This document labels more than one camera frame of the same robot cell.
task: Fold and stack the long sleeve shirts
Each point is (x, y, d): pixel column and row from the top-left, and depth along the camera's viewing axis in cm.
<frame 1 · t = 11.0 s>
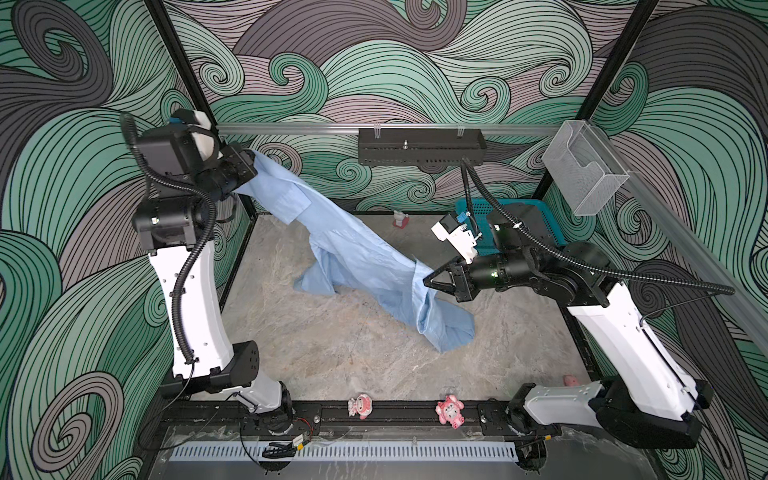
left hand: (255, 147, 57), fingers closed
right hand: (428, 283, 55), fingers closed
light blue long sleeve shirt: (350, 254, 67), point 34 cm above the table

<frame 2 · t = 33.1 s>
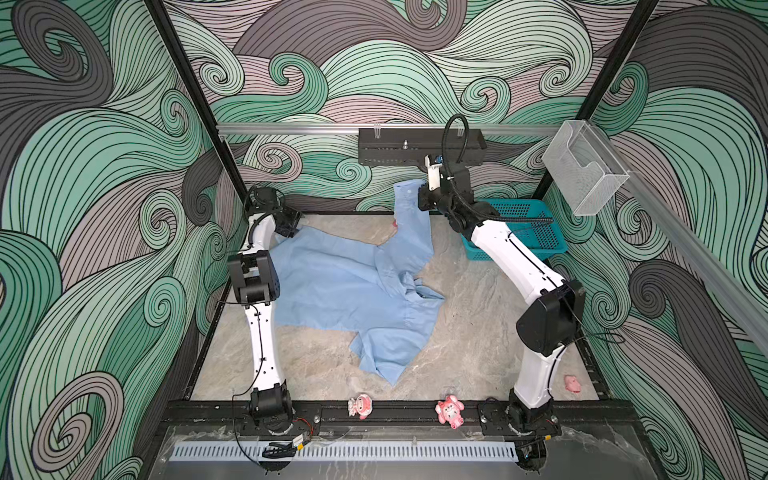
left hand: (304, 214, 109), fingers open
right hand: (424, 183, 83), fingers closed
light blue long sleeve shirt: (370, 294, 98), on the table

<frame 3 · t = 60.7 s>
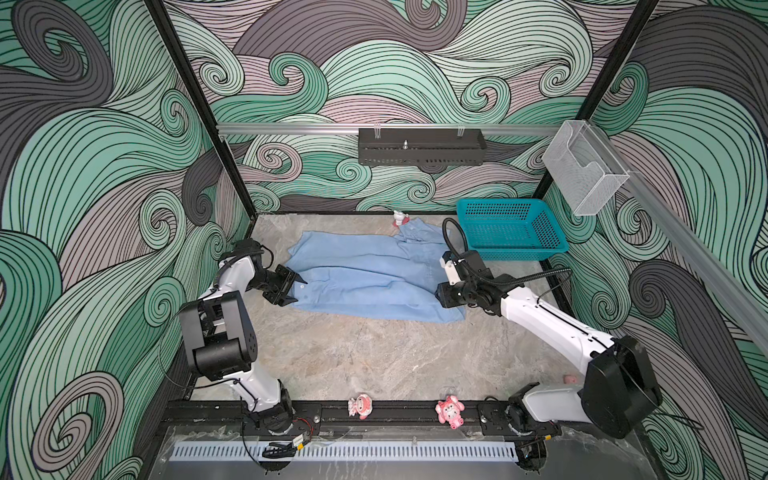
left hand: (303, 284, 88), fingers open
right hand: (442, 292, 85), fingers open
light blue long sleeve shirt: (394, 276, 99), point 4 cm above the table

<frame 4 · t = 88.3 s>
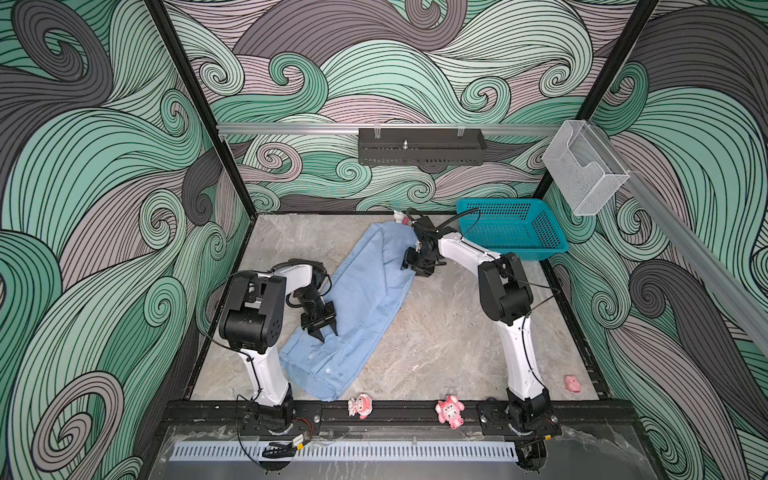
left hand: (331, 332, 88), fingers open
right hand: (407, 269, 102), fingers open
light blue long sleeve shirt: (368, 289, 97), point 2 cm above the table

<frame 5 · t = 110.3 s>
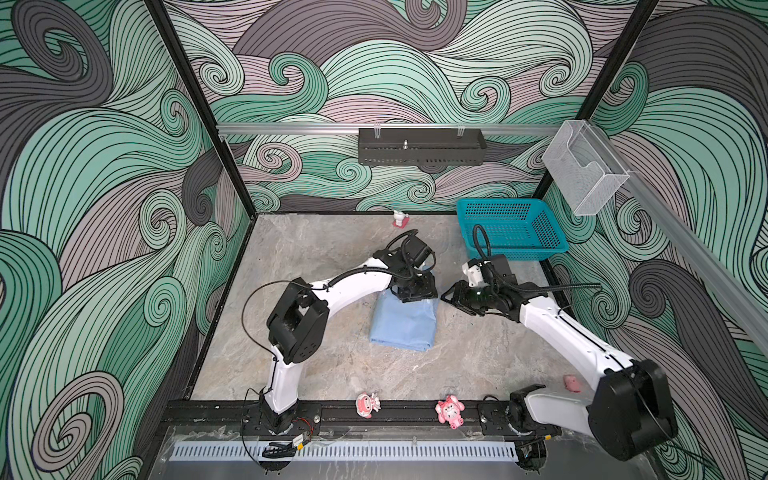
left hand: (434, 295, 84), fingers open
right hand: (445, 300, 83), fingers open
light blue long sleeve shirt: (409, 325, 85), point 6 cm above the table

